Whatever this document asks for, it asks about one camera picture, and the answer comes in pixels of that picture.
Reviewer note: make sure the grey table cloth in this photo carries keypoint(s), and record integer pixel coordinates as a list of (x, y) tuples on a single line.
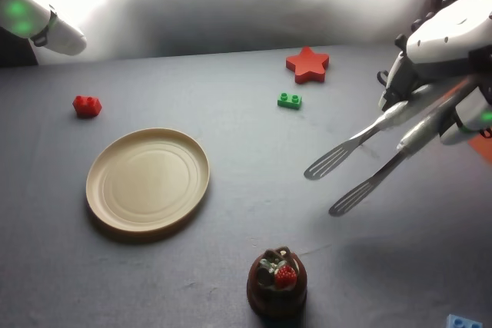
[(230, 209)]

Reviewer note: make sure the light blue toy brick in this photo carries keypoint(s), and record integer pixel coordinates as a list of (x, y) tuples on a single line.
[(463, 322)]

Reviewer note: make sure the red star block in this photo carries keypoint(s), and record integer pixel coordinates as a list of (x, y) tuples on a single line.
[(307, 65)]

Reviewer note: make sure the chocolate toy cake with strawberry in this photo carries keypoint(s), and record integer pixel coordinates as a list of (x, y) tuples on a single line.
[(276, 293)]

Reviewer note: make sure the white robot body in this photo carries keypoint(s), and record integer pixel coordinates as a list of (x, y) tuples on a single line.
[(250, 17)]

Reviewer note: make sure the beige round plate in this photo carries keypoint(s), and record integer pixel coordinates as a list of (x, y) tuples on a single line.
[(148, 182)]

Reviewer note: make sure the red toy brick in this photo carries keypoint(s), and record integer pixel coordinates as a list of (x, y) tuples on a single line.
[(87, 107)]

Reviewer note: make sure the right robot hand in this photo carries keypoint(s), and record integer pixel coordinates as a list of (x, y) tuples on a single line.
[(449, 32)]

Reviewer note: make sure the green toy brick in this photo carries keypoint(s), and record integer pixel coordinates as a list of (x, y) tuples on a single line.
[(289, 101)]

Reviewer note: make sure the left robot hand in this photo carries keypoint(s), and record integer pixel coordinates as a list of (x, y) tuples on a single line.
[(23, 13)]

